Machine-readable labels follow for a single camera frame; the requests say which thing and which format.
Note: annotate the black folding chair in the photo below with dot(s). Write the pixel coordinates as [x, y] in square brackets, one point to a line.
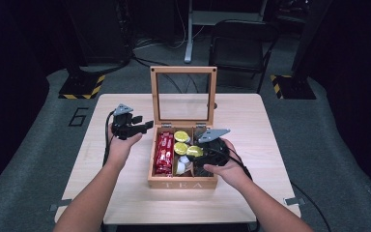
[238, 48]

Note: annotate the black stand with striped base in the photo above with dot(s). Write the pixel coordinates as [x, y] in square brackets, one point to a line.
[298, 87]
[80, 87]

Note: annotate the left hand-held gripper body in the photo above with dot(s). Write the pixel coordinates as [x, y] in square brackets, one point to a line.
[122, 127]

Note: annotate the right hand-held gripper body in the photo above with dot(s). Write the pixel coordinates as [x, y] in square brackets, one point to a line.
[215, 153]

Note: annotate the person's left hand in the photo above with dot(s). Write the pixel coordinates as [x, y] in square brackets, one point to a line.
[120, 151]

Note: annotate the wooden tea box glass lid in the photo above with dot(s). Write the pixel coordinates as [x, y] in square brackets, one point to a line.
[182, 183]

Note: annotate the stack of red sachets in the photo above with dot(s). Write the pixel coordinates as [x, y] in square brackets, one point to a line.
[164, 154]

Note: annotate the person's right hand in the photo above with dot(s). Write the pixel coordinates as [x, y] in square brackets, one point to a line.
[233, 172]

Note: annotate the white capsule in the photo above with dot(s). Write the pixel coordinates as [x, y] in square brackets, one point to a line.
[180, 168]
[184, 159]

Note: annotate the black cabinet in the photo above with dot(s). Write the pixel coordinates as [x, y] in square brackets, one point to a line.
[103, 32]

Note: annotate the grey tape strip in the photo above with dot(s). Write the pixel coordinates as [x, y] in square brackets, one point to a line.
[61, 204]
[294, 201]

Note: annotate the white desk frame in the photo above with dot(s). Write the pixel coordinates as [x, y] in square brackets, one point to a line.
[189, 42]

